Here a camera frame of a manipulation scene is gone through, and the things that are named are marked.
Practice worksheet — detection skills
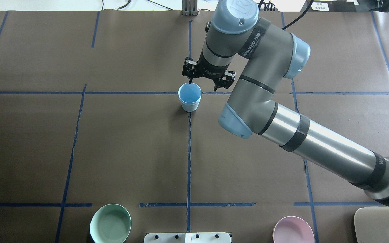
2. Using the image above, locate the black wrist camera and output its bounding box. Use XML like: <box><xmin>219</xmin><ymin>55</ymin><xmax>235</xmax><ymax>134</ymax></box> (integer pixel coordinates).
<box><xmin>182</xmin><ymin>57</ymin><xmax>198</xmax><ymax>79</ymax></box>

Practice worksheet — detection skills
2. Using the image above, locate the black camera cable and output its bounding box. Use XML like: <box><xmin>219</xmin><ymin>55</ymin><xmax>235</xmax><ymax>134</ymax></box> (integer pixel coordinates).
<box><xmin>257</xmin><ymin>0</ymin><xmax>316</xmax><ymax>31</ymax></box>

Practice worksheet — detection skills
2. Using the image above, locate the white pedestal column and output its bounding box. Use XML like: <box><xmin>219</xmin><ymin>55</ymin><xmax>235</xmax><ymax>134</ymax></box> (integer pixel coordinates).
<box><xmin>143</xmin><ymin>232</ymin><xmax>233</xmax><ymax>243</ymax></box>

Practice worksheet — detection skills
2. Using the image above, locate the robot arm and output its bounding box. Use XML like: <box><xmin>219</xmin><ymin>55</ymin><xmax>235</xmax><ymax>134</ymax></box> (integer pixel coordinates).
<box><xmin>182</xmin><ymin>0</ymin><xmax>389</xmax><ymax>207</ymax></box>

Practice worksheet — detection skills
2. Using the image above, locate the black box white label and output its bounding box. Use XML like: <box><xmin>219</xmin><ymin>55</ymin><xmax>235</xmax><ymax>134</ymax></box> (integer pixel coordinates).
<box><xmin>308</xmin><ymin>0</ymin><xmax>357</xmax><ymax>12</ymax></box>

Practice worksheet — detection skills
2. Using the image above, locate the aluminium frame post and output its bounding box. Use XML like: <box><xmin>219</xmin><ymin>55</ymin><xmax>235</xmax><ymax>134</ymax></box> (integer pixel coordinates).
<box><xmin>182</xmin><ymin>0</ymin><xmax>199</xmax><ymax>16</ymax></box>

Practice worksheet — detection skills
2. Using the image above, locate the light blue cup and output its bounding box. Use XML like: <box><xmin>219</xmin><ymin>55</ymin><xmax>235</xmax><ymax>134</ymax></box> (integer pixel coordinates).
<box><xmin>178</xmin><ymin>82</ymin><xmax>201</xmax><ymax>106</ymax></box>
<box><xmin>181</xmin><ymin>102</ymin><xmax>200</xmax><ymax>112</ymax></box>

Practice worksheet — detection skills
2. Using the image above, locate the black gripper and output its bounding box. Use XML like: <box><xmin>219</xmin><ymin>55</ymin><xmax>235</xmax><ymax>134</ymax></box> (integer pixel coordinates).
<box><xmin>188</xmin><ymin>60</ymin><xmax>230</xmax><ymax>92</ymax></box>

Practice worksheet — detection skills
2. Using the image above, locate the green bowl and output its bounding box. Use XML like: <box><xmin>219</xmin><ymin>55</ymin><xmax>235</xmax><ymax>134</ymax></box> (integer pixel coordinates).
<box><xmin>89</xmin><ymin>204</ymin><xmax>132</xmax><ymax>243</ymax></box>

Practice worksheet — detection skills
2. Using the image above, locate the pink bowl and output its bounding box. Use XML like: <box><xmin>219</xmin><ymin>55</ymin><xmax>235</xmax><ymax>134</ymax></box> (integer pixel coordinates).
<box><xmin>272</xmin><ymin>216</ymin><xmax>315</xmax><ymax>243</ymax></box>

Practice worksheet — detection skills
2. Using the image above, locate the cream toaster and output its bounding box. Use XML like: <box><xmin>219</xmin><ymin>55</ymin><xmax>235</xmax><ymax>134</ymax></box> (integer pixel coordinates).
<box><xmin>353</xmin><ymin>206</ymin><xmax>389</xmax><ymax>243</ymax></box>

